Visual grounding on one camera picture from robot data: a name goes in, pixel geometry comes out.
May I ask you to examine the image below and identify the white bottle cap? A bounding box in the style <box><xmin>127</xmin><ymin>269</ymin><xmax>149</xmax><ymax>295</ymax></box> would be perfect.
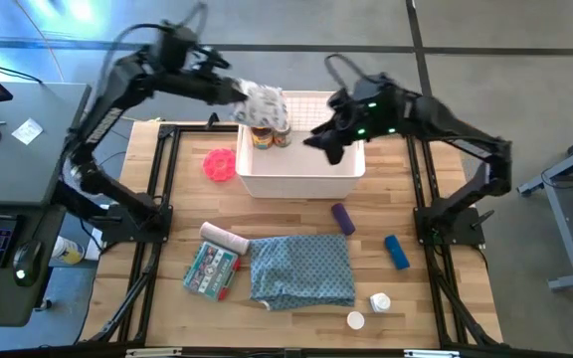
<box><xmin>345</xmin><ymin>310</ymin><xmax>366</xmax><ymax>331</ymax></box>

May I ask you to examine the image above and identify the blue patterned cloth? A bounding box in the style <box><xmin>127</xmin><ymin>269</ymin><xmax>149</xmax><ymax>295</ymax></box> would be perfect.
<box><xmin>248</xmin><ymin>234</ymin><xmax>357</xmax><ymax>312</ymax></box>

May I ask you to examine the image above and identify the grey metal table frame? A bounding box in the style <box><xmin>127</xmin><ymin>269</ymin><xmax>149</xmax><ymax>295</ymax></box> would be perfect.
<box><xmin>516</xmin><ymin>123</ymin><xmax>573</xmax><ymax>292</ymax></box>

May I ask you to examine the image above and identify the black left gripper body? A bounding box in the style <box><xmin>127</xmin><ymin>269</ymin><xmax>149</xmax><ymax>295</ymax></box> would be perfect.
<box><xmin>186</xmin><ymin>73</ymin><xmax>242</xmax><ymax>107</ymax></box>

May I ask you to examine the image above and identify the black monitor cable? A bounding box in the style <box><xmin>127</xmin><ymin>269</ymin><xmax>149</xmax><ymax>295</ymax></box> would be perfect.
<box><xmin>0</xmin><ymin>58</ymin><xmax>44</xmax><ymax>85</ymax></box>

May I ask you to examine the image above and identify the brown bottle yellow lid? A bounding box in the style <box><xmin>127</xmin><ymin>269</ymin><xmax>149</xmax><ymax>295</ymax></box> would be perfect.
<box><xmin>250</xmin><ymin>125</ymin><xmax>275</xmax><ymax>151</ymax></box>

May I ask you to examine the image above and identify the beige bandage roll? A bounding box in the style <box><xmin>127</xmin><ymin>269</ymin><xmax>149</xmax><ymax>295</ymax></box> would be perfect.
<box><xmin>198</xmin><ymin>221</ymin><xmax>252</xmax><ymax>257</ymax></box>

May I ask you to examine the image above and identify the white pill bottle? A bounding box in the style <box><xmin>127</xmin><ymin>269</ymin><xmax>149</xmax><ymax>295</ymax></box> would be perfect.
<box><xmin>368</xmin><ymin>291</ymin><xmax>393</xmax><ymax>314</ymax></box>

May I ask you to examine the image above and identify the white patterned pouch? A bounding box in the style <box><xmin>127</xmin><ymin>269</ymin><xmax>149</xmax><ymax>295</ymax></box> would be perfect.
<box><xmin>230</xmin><ymin>78</ymin><xmax>290</xmax><ymax>131</ymax></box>

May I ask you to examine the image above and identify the green first aid kit box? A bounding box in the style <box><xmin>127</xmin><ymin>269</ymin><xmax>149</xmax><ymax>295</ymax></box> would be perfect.
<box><xmin>182</xmin><ymin>240</ymin><xmax>243</xmax><ymax>303</ymax></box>

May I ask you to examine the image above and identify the grey desk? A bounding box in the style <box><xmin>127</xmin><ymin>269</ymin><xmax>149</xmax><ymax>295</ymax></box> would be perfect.
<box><xmin>0</xmin><ymin>82</ymin><xmax>94</xmax><ymax>328</ymax></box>

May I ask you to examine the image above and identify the silver bracket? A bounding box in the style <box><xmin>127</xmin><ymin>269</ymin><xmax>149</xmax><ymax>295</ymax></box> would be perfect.
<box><xmin>125</xmin><ymin>347</ymin><xmax>184</xmax><ymax>358</ymax></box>
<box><xmin>403</xmin><ymin>348</ymin><xmax>463</xmax><ymax>358</ymax></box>

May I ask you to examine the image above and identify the purple bandage roll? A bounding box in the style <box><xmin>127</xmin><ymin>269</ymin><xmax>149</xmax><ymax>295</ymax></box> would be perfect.
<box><xmin>330</xmin><ymin>202</ymin><xmax>357</xmax><ymax>237</ymax></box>

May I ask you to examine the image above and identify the black computer mouse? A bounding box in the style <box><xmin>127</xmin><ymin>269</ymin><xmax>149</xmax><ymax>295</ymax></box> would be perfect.
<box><xmin>12</xmin><ymin>240</ymin><xmax>45</xmax><ymax>288</ymax></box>

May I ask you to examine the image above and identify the pink round pill organizer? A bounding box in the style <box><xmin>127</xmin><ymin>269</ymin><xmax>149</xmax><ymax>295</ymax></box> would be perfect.
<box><xmin>202</xmin><ymin>147</ymin><xmax>239</xmax><ymax>183</ymax></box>

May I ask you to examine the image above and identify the blue bandage roll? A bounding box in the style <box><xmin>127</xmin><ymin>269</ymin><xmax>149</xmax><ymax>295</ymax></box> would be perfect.
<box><xmin>383</xmin><ymin>234</ymin><xmax>412</xmax><ymax>271</ymax></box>

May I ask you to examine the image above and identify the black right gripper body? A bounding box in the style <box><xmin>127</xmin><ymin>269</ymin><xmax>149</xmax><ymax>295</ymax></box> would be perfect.
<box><xmin>324</xmin><ymin>73</ymin><xmax>410</xmax><ymax>146</ymax></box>

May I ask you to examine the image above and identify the yellow white canister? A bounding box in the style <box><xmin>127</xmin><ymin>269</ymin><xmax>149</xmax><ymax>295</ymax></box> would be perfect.
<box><xmin>51</xmin><ymin>235</ymin><xmax>87</xmax><ymax>267</ymax></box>

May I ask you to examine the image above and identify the white paper note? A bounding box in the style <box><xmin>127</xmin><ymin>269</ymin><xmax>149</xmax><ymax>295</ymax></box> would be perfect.
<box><xmin>10</xmin><ymin>116</ymin><xmax>45</xmax><ymax>146</ymax></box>

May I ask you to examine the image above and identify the gummy bottle white lid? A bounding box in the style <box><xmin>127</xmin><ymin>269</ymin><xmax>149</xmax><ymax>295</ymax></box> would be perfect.
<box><xmin>272</xmin><ymin>123</ymin><xmax>293</xmax><ymax>148</ymax></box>

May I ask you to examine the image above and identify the yellow cable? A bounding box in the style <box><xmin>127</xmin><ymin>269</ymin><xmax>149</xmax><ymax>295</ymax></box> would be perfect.
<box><xmin>13</xmin><ymin>0</ymin><xmax>69</xmax><ymax>84</ymax></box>

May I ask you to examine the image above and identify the white plastic basket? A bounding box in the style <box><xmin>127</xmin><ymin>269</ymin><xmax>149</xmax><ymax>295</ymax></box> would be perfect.
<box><xmin>235</xmin><ymin>89</ymin><xmax>368</xmax><ymax>201</ymax></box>

